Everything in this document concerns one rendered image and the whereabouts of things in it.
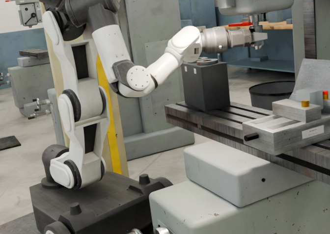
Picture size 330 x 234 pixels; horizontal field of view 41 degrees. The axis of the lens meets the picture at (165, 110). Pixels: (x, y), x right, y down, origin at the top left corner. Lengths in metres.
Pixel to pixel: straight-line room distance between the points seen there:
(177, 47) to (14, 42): 8.98
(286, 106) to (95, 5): 0.66
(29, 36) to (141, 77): 9.08
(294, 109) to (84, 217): 0.93
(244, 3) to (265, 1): 0.07
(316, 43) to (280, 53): 5.97
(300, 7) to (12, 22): 8.84
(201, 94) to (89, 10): 0.64
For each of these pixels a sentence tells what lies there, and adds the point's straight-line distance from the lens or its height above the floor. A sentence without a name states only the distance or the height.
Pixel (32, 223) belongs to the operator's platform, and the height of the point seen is 0.40.
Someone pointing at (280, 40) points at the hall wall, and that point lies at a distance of 7.81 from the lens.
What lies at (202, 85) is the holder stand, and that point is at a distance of 1.79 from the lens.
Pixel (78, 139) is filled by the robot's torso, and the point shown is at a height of 0.88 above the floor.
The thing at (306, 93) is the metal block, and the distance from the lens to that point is 1.38.
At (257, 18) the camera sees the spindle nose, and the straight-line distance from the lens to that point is 1.53.
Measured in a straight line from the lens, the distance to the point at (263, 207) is 1.50.
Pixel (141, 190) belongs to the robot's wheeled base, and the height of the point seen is 0.61.
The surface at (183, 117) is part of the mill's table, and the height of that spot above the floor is 0.90.
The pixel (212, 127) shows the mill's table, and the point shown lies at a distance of 1.68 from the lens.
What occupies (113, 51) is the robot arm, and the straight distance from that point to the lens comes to 1.36.
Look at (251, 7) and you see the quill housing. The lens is 1.43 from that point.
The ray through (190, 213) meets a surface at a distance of 1.43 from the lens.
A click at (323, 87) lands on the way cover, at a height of 0.99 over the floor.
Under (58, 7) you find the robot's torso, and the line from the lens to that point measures 1.68.
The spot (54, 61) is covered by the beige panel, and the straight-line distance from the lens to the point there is 3.02.
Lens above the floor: 1.37
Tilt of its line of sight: 14 degrees down
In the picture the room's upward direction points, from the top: 7 degrees counter-clockwise
